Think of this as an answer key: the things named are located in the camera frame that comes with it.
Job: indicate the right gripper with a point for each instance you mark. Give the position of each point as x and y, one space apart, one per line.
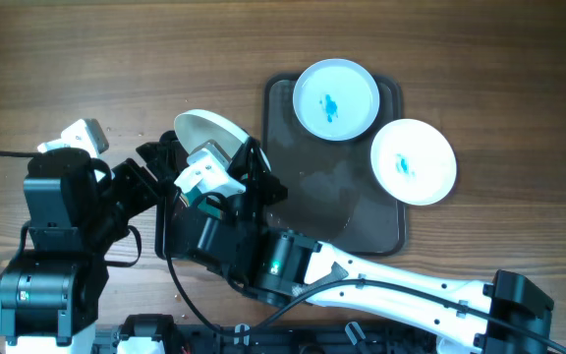
253 172

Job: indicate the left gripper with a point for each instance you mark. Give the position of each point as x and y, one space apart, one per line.
165 172

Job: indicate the white plate front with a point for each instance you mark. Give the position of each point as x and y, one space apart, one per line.
198 127

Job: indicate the white plate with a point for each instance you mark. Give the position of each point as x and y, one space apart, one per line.
198 127
413 162

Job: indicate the green and yellow sponge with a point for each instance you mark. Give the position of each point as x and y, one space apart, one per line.
211 203

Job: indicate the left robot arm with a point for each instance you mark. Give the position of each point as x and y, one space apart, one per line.
79 207

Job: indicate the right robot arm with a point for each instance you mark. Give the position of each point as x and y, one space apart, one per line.
284 268

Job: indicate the small black water tray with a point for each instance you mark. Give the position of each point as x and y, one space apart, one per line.
190 234

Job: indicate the large dark serving tray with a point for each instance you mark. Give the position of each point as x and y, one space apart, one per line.
333 195

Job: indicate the light blue plate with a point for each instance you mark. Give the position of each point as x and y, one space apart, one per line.
336 99

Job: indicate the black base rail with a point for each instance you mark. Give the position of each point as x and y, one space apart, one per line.
155 334

